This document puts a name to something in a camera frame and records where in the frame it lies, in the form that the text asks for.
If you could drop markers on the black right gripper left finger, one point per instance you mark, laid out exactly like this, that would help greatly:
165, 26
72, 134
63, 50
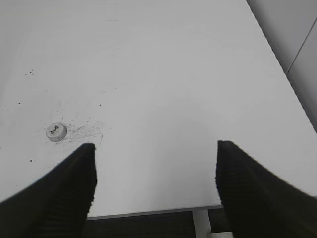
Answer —
57, 205

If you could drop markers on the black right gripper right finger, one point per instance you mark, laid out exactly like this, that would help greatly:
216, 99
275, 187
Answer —
257, 203

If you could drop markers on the grey bottle cap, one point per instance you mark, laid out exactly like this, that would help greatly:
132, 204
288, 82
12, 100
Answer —
56, 132

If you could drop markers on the white table leg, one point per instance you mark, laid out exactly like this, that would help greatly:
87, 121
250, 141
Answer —
201, 223

